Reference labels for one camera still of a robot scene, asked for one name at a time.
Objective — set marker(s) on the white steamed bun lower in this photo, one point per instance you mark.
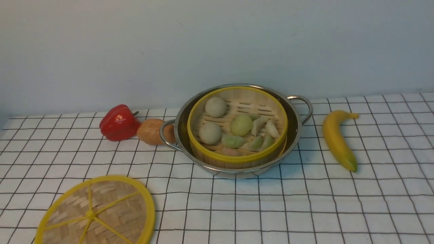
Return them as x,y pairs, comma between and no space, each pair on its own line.
210,133

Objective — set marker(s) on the bamboo steamer basket yellow rim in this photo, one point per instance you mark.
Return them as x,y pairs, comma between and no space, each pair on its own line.
239,99

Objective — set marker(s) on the stainless steel pot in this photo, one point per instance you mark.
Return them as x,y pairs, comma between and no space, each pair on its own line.
299,110

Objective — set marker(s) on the white dumpling right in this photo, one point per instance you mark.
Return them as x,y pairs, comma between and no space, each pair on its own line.
271,129

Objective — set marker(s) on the green dumpling left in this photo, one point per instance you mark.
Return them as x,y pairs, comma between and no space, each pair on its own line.
232,141

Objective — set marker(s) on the white checkered tablecloth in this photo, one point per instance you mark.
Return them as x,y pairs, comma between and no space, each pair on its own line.
309,198

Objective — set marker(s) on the pink dumpling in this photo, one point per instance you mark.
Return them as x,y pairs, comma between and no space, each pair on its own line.
229,152

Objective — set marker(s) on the green dumpling right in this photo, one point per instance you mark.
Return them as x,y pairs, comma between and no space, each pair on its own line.
261,143

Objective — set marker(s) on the white steamed bun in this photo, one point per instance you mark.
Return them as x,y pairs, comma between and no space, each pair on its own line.
210,133
215,107

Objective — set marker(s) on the white steamed bun upper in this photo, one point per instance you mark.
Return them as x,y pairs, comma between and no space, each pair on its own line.
215,107

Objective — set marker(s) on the pale green round bun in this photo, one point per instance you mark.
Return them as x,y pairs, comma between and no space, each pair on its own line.
241,125

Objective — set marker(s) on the red bell pepper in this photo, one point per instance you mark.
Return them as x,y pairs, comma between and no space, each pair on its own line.
120,123

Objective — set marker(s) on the green dumpling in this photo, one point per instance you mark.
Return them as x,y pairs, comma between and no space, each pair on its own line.
232,141
261,143

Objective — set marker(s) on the brown potato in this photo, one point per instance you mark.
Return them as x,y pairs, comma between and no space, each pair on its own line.
148,132

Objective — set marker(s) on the yellow banana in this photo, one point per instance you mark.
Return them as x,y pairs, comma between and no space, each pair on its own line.
335,140

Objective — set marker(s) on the bamboo steamer lid yellow rim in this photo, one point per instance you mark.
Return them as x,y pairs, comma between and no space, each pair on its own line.
104,210

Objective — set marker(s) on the white dumpling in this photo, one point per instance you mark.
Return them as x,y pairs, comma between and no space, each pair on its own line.
257,125
271,129

